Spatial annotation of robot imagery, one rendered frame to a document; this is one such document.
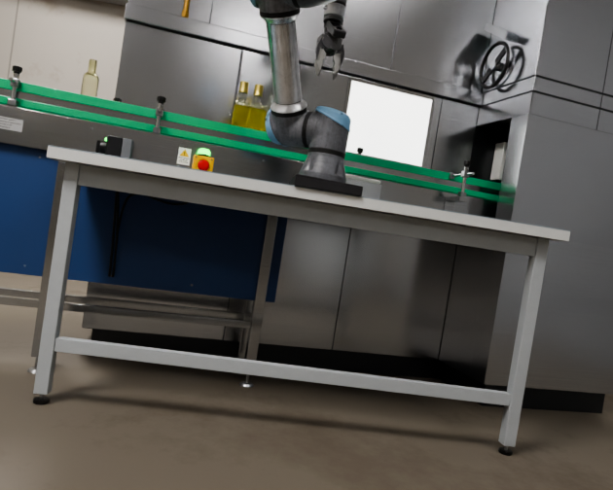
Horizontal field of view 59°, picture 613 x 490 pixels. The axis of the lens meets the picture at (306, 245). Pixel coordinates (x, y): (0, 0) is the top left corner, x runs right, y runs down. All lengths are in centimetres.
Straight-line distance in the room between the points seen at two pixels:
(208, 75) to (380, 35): 80
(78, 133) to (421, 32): 157
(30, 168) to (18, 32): 379
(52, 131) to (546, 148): 191
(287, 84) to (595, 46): 149
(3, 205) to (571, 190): 220
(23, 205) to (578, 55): 224
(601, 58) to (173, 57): 180
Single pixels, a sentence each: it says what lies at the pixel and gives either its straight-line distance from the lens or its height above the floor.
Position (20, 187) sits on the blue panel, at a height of 62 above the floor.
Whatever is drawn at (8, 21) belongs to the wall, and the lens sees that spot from 582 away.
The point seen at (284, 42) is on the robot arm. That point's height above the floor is 115.
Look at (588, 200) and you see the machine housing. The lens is 264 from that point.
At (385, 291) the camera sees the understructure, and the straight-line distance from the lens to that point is 254.
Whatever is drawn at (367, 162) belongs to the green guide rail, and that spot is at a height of 94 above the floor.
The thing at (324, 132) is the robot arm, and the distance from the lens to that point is 168.
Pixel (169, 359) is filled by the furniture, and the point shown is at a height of 18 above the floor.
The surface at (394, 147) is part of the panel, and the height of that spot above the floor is 106.
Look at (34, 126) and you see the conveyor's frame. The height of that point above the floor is 83.
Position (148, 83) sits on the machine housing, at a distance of 234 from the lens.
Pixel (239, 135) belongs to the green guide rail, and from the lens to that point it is 205.
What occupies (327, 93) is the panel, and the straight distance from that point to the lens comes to 243.
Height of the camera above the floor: 62
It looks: 2 degrees down
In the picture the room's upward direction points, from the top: 9 degrees clockwise
